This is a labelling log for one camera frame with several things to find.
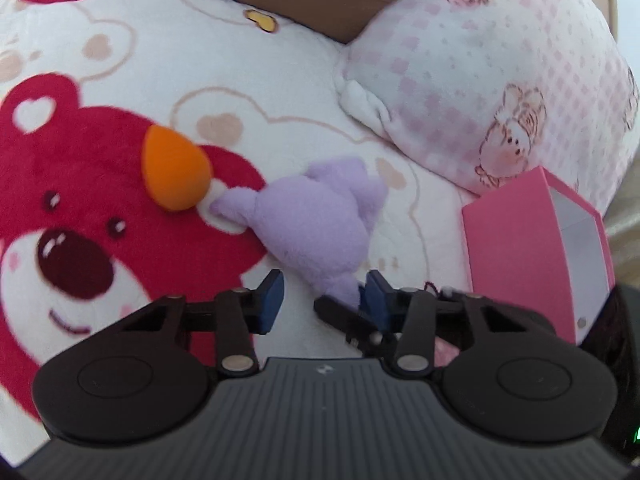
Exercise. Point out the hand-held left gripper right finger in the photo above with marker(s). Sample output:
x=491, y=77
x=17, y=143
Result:
x=375, y=305

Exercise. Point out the pink checked pillow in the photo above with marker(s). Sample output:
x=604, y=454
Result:
x=475, y=35

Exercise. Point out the pink cardboard box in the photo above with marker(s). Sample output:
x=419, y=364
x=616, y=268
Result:
x=510, y=250

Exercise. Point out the bear printed blanket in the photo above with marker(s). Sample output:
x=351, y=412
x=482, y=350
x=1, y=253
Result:
x=125, y=60

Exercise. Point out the purple plush toy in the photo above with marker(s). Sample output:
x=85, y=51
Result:
x=310, y=220

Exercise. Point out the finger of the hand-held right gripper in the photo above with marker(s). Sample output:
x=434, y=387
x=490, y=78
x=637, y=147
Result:
x=345, y=322

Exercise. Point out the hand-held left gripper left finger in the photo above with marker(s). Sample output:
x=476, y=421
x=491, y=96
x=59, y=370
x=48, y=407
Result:
x=270, y=305

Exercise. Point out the orange makeup sponge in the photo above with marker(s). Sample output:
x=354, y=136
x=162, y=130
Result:
x=172, y=170

